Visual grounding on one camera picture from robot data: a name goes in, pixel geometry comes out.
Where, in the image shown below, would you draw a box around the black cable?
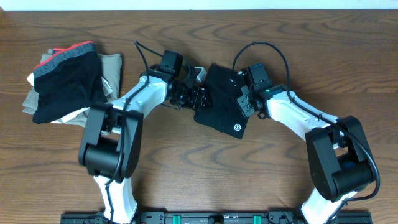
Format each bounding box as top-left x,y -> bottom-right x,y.
104,39 -> 165,224
231,41 -> 381,203

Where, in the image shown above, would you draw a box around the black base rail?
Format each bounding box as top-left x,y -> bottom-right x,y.
60,210 -> 373,224

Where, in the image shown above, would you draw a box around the khaki folded garment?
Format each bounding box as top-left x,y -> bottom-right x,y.
22,54 -> 123,127

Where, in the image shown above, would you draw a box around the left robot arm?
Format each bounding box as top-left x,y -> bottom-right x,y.
78,67 -> 206,223

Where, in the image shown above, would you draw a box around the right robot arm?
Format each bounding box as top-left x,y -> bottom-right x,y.
236,85 -> 380,223

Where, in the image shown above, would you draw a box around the left black cable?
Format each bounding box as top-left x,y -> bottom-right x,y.
104,39 -> 165,224

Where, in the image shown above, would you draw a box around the right black cable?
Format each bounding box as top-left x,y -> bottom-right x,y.
231,41 -> 381,203

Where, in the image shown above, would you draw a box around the black folded shorts grey waistband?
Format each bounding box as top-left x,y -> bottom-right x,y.
32,41 -> 106,124

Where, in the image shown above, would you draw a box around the white folded garment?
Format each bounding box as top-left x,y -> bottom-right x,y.
27,73 -> 113,124

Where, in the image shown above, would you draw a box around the black pants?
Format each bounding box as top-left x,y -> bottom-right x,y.
193,63 -> 248,139

